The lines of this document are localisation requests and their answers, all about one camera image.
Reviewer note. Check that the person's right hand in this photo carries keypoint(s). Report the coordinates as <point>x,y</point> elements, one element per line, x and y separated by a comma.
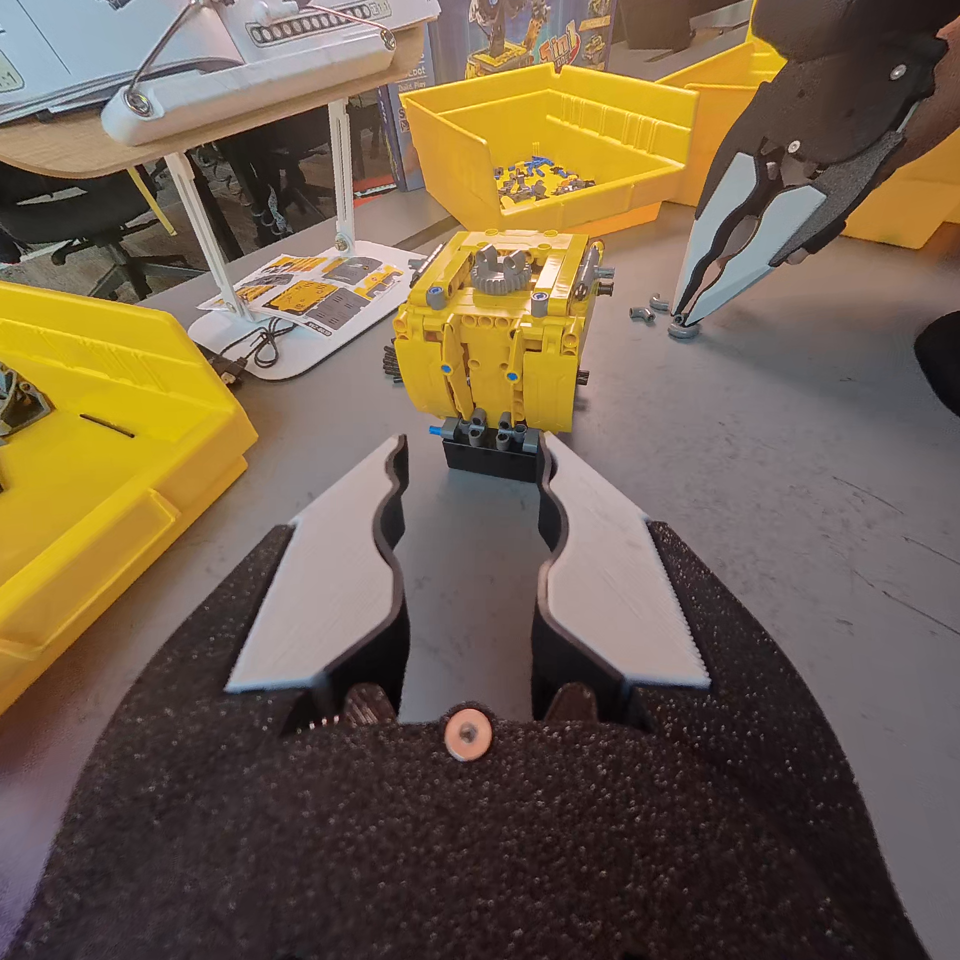
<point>937,127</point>

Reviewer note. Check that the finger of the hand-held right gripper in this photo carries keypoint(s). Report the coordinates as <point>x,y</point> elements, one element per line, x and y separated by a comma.
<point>720,202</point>
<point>780,225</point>

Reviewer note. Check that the grey lego elbow piece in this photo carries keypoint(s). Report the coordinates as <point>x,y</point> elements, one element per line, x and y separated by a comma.
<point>661,301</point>
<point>684,333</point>
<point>643,315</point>

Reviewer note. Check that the yellow plastic bin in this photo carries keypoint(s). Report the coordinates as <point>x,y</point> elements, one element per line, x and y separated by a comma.
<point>450,142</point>
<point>112,525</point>
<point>900,217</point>

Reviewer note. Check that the thin black lego axle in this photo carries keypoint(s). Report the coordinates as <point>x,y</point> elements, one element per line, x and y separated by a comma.
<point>105,425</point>

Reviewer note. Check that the black office chair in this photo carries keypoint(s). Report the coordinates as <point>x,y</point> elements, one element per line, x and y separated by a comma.
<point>75,202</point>

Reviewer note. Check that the yellow and grey sticker sheet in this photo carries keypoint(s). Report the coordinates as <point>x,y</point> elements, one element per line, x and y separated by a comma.
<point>315,292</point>

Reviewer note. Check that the pile of small lego pieces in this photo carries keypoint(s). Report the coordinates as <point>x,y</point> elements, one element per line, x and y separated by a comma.
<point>540,180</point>

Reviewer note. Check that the blue and grey lego assembly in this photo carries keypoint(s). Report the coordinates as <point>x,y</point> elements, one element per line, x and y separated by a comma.
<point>26,405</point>

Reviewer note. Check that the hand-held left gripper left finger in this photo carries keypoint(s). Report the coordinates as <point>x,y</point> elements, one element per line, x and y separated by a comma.
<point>322,600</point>

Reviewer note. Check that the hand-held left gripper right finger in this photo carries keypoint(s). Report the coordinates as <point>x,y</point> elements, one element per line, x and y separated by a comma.
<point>622,600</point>

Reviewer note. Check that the lego instruction booklet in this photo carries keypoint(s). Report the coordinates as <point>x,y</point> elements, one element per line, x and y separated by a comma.
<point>112,52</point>

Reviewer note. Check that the yellow lego model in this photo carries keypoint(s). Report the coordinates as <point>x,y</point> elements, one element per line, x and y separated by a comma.
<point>487,352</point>

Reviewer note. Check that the pile of black red pins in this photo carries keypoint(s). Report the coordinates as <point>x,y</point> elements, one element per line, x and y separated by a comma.
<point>390,364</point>

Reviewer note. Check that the white and wood book stand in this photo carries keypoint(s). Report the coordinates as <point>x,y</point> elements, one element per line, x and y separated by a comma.
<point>247,97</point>

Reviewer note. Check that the blue robot kit box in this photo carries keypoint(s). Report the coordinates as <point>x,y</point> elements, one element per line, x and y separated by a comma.
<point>525,37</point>

